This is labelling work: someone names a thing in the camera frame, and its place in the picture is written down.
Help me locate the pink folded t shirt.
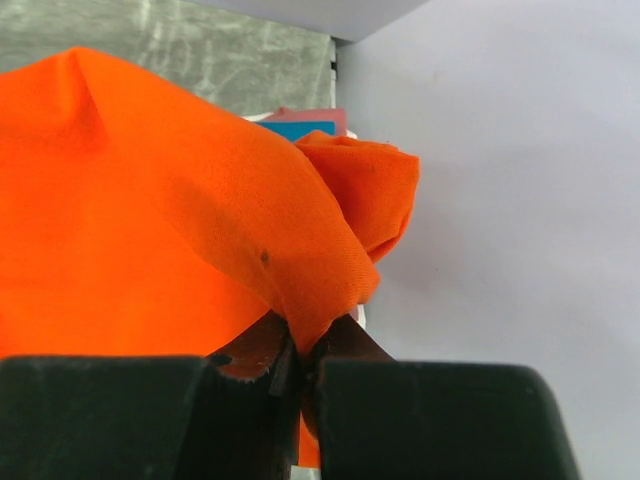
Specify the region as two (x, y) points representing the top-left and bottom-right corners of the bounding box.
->
(265, 107), (347, 136)

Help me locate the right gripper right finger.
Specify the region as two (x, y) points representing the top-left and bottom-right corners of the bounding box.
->
(304, 316), (579, 479)

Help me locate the orange t shirt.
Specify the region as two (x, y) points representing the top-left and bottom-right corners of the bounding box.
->
(0, 46), (422, 469)

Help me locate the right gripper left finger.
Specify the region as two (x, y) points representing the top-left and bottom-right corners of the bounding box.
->
(1, 313), (300, 479)

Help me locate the blue folded t shirt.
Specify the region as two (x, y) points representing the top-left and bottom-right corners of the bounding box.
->
(257, 121), (336, 142)

